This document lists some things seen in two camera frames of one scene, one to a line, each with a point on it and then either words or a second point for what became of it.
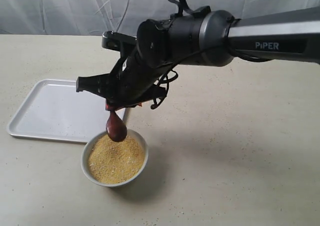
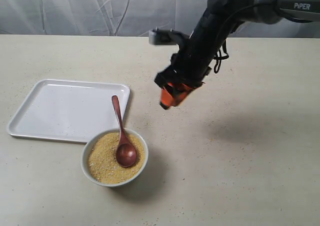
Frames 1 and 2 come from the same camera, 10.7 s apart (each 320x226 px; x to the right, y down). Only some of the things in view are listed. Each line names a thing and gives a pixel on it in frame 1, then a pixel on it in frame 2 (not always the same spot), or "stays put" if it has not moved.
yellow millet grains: (112, 162) stays put
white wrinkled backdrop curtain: (91, 10) stays put
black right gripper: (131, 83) to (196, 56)
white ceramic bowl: (107, 163) stays put
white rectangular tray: (55, 109) stays put
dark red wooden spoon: (116, 128) to (126, 153)
